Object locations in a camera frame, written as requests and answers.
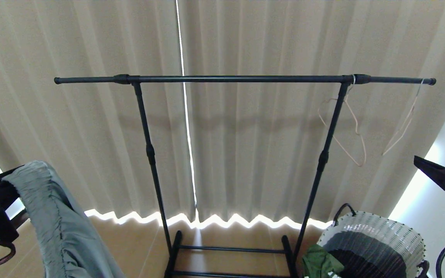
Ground black clothes rack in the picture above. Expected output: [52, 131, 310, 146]
[54, 73, 437, 278]

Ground beige curtain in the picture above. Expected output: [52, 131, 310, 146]
[0, 0, 445, 232]

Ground green garment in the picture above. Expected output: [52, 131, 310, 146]
[302, 244, 345, 278]

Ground pink clothes hanger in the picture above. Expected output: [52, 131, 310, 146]
[318, 83, 367, 167]
[382, 79, 424, 156]

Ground white laundry basket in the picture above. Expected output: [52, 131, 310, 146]
[317, 203, 430, 278]

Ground pale grey shorts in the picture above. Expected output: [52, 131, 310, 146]
[2, 161, 126, 278]

